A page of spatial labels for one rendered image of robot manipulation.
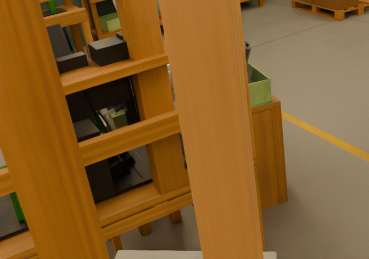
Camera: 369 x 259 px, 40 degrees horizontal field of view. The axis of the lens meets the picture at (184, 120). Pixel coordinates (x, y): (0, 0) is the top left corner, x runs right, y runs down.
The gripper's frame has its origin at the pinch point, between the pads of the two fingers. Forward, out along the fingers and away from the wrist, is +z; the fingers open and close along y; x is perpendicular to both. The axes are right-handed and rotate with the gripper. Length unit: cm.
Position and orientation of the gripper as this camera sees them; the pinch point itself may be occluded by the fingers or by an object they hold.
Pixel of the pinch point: (107, 111)
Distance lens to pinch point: 247.2
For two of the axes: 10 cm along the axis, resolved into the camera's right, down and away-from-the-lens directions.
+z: -8.2, 5.3, -2.1
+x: 5.7, 7.8, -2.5
